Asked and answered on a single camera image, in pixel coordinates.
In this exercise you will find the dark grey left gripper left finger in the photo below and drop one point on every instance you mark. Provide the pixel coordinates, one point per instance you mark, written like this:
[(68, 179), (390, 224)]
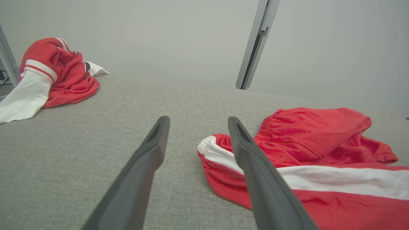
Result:
[(137, 179)]

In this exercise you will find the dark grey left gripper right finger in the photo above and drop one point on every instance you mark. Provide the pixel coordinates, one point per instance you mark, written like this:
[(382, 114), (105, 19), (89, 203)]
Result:
[(265, 191)]

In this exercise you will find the red shorts with white stripe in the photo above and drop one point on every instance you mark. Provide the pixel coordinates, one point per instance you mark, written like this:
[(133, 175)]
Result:
[(319, 134)]

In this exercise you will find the red and white basketball jersey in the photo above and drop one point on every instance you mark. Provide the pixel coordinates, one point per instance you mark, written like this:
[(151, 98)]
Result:
[(67, 80)]

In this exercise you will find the aluminium frame post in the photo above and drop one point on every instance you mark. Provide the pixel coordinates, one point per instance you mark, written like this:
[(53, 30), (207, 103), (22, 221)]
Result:
[(8, 60), (255, 44)]

